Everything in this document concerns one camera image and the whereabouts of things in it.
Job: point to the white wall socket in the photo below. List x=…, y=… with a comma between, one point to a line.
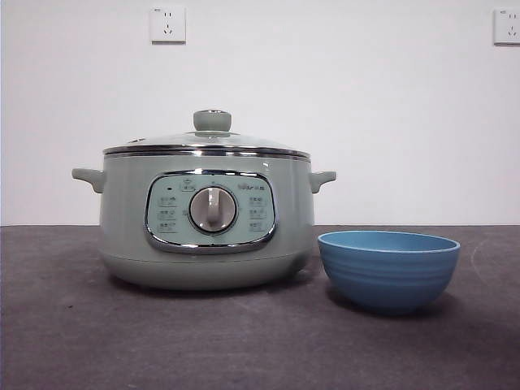
x=508, y=26
x=168, y=24

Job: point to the glass lid with green knob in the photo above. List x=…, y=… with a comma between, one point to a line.
x=211, y=120

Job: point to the pale green electric steamer pot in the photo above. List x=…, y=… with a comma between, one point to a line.
x=122, y=211

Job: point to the blue ribbed bowl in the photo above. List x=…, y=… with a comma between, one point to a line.
x=388, y=276

